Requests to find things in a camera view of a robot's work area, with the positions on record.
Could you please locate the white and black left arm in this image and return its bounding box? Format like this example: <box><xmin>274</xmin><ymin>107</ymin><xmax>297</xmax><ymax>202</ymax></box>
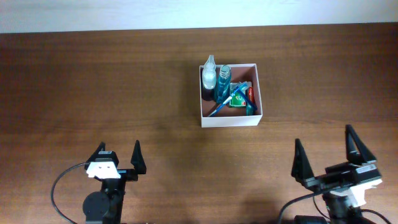
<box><xmin>82</xmin><ymin>141</ymin><xmax>147</xmax><ymax>224</ymax></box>

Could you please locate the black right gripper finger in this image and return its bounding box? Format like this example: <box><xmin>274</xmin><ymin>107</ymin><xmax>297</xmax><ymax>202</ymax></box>
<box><xmin>291</xmin><ymin>139</ymin><xmax>314</xmax><ymax>182</ymax></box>
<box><xmin>345</xmin><ymin>124</ymin><xmax>377</xmax><ymax>165</ymax></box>

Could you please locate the blue disposable razor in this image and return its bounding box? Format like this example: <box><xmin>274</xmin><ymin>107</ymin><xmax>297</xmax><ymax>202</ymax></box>
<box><xmin>236</xmin><ymin>83</ymin><xmax>257</xmax><ymax>111</ymax></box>

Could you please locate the red and green toothpaste tube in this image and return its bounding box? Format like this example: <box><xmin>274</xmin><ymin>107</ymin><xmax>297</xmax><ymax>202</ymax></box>
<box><xmin>246</xmin><ymin>82</ymin><xmax>256</xmax><ymax>116</ymax></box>

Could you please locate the clear foam soap pump bottle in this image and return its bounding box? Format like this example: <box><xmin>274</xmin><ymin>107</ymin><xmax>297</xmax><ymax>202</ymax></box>
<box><xmin>201</xmin><ymin>55</ymin><xmax>216</xmax><ymax>101</ymax></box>

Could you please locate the green soap bar pack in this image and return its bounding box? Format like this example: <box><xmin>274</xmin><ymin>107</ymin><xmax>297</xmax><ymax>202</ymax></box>
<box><xmin>229</xmin><ymin>83</ymin><xmax>246</xmax><ymax>108</ymax></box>

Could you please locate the teal mouthwash bottle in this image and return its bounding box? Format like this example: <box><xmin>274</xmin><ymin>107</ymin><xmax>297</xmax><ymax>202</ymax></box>
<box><xmin>215</xmin><ymin>65</ymin><xmax>231</xmax><ymax>103</ymax></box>

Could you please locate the blue and white toothbrush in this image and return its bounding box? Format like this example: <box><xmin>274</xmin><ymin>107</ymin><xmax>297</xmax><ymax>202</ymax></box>
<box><xmin>208</xmin><ymin>82</ymin><xmax>248</xmax><ymax>117</ymax></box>

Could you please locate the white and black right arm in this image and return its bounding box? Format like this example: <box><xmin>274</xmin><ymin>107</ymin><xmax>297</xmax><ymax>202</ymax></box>
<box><xmin>291</xmin><ymin>124</ymin><xmax>382</xmax><ymax>223</ymax></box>

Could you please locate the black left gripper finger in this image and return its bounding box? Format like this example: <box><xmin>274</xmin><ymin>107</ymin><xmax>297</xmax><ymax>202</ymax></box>
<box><xmin>86</xmin><ymin>142</ymin><xmax>106</xmax><ymax>163</ymax></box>
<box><xmin>131</xmin><ymin>140</ymin><xmax>147</xmax><ymax>174</ymax></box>

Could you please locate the white open cardboard box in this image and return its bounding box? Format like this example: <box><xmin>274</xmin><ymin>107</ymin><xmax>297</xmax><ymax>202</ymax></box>
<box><xmin>199</xmin><ymin>63</ymin><xmax>263</xmax><ymax>128</ymax></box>

